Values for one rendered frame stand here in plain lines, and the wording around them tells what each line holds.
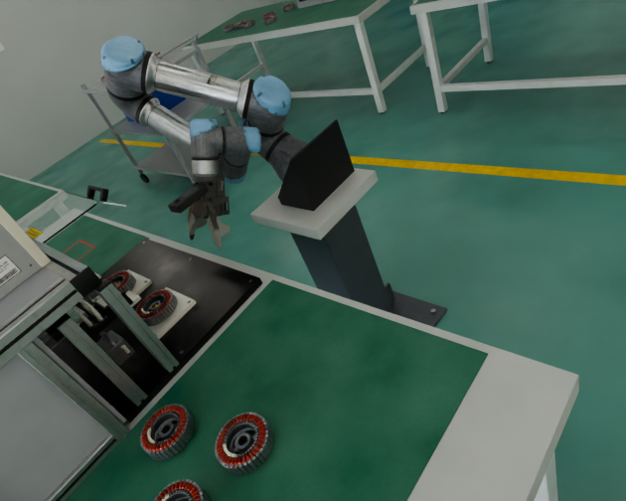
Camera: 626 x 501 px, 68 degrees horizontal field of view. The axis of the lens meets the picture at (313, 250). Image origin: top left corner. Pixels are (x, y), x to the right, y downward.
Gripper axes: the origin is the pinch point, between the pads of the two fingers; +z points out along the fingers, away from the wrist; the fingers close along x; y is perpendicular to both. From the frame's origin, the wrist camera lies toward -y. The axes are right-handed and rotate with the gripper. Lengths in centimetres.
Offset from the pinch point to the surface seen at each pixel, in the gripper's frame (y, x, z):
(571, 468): 62, -90, 62
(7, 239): -50, -8, -12
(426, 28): 209, 54, -94
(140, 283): -10.8, 19.2, 14.0
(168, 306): -15.2, -4.8, 13.6
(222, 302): -5.4, -15.6, 12.3
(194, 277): -2.1, 2.6, 10.3
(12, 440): -58, -20, 24
